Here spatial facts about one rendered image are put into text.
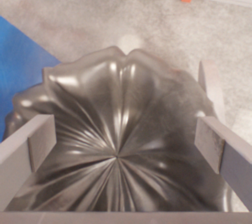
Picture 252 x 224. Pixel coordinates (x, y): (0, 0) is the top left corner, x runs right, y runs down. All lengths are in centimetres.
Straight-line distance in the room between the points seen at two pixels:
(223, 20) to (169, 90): 94
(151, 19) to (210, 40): 36
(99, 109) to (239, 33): 99
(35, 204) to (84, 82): 28
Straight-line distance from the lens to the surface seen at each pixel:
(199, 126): 16
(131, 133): 50
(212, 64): 66
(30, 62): 81
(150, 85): 39
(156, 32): 117
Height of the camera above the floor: 103
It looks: 80 degrees down
